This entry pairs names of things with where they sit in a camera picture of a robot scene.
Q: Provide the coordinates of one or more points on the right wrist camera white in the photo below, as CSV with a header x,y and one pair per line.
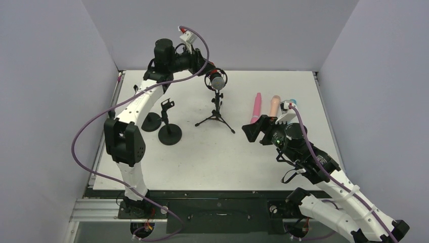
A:
x,y
287,114

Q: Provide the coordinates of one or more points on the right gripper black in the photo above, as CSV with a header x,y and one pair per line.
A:
x,y
264,129

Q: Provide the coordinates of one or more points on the pink microphone black stand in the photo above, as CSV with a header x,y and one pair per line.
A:
x,y
169,134

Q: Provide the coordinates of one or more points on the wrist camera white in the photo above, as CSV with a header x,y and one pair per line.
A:
x,y
188,38
287,114

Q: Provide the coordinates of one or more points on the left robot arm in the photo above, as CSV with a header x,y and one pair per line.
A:
x,y
123,139

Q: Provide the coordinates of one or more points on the teal microphone black stand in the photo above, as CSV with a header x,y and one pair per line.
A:
x,y
151,120

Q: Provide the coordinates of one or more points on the beige microphone black stand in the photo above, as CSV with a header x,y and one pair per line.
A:
x,y
111,116

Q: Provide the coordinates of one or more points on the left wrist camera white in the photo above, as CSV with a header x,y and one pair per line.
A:
x,y
188,38

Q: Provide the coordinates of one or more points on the black tripod shock-mount stand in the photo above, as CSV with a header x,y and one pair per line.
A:
x,y
217,101

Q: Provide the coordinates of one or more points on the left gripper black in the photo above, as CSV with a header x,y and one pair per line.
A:
x,y
197,61

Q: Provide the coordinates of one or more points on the red mesh microphone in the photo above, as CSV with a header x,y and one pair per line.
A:
x,y
216,80

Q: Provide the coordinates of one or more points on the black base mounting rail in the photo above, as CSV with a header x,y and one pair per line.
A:
x,y
196,212

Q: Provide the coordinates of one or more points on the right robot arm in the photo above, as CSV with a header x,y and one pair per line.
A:
x,y
359,220

